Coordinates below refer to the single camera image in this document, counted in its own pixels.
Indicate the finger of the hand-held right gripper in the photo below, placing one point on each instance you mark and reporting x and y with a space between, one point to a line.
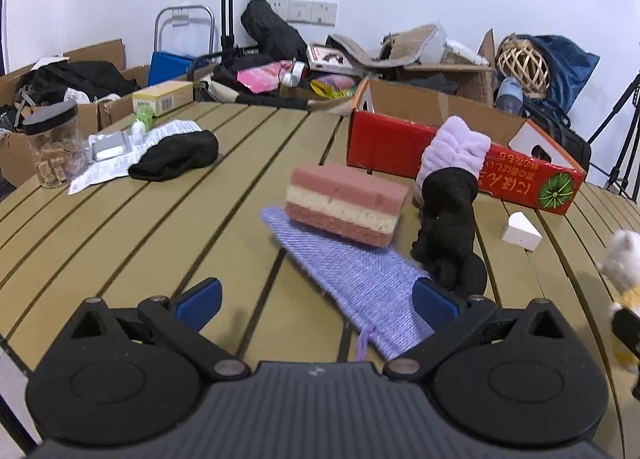
631 334

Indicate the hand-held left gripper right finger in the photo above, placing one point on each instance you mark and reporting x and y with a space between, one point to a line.
432 304

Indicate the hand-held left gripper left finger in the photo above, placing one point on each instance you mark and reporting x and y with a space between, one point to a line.
200 301

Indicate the lavender woven cloth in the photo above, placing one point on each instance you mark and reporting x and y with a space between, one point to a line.
360 284

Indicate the white plush toy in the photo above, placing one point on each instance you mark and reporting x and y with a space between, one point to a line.
622 259

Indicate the black knit glove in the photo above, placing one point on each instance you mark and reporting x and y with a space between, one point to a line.
447 224

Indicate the white wedge block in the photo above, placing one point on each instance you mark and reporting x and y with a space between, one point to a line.
522 234

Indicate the pink and white layered sponge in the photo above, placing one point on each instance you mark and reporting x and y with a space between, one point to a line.
345 204

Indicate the black knit cloth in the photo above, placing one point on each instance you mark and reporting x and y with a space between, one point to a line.
175 154

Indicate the lavender fluffy headband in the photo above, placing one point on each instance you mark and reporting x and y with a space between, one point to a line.
455 144

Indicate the printed paper leaflet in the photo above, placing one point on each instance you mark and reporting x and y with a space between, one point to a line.
90 176

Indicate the red cardboard box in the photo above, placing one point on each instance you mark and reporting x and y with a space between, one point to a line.
385 144

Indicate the small green white bottle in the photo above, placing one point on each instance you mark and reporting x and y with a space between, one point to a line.
140 126

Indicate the glass jar with black lid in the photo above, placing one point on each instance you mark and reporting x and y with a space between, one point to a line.
52 159

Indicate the yellow white carton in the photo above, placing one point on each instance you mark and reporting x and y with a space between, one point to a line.
165 99

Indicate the blue and white bottle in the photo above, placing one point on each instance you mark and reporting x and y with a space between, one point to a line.
510 94

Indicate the brown cardboard box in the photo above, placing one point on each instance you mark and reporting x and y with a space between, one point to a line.
470 81

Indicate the black tripod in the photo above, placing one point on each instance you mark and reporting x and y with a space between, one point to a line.
616 106

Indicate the pink packet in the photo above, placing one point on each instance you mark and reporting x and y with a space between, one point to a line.
260 76

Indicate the blue flat case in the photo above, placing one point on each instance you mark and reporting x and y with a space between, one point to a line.
167 69

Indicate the yellow green packet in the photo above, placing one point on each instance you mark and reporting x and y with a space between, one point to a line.
330 89

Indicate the wicker ball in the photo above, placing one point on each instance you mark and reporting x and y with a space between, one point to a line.
522 66

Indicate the black backpack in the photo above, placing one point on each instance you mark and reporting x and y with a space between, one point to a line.
75 76

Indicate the beige fleece-lined cloth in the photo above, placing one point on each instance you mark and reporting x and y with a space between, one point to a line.
415 39

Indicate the small picture box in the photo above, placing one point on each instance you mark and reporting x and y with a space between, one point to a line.
330 59

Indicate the open cardboard box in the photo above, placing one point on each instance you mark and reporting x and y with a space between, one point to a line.
95 51

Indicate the navy blue bag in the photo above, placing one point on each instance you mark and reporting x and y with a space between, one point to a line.
570 64

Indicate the black upright bag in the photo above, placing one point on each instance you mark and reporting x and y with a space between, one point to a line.
275 34

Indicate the silver step ladder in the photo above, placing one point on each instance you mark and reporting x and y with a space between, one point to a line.
180 16

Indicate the white wall sockets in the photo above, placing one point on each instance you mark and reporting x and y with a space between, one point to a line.
320 11

